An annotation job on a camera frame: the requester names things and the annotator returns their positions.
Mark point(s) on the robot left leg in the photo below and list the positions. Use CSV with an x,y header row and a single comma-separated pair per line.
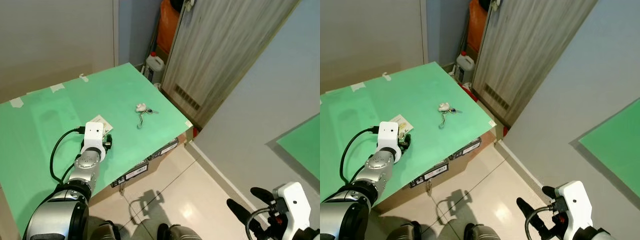
x,y
402,232
102,231

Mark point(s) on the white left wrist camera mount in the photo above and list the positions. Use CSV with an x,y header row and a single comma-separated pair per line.
x,y
93,134
388,134

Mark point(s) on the green table cover sheet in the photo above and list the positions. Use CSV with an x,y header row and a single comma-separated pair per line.
x,y
430,92
55,115

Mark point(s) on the wooden door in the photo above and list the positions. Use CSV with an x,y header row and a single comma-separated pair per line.
x,y
525,50
220,50

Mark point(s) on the white tape strip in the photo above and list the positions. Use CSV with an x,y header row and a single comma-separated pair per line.
x,y
84,78
17,102
57,87
357,86
386,76

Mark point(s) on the robot right leg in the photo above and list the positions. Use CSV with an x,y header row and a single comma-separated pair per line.
x,y
180,233
482,233

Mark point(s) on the white jug with red cap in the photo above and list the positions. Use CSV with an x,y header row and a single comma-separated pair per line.
x,y
465,66
155,67

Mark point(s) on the green wall board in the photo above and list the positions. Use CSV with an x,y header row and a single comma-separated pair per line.
x,y
302,147
617,147

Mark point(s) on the small printed paper card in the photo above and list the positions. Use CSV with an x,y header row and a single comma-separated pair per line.
x,y
106,124
406,123

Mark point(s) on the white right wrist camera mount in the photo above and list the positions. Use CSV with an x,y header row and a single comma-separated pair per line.
x,y
294,205
575,202

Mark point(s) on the robot leg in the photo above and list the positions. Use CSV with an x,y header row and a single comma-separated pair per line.
x,y
482,233
402,232
180,233
102,231

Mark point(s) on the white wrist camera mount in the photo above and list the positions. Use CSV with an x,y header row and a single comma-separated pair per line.
x,y
575,202
93,134
294,205
388,134

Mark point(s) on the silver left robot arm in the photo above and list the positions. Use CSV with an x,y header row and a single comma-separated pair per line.
x,y
82,170
376,167

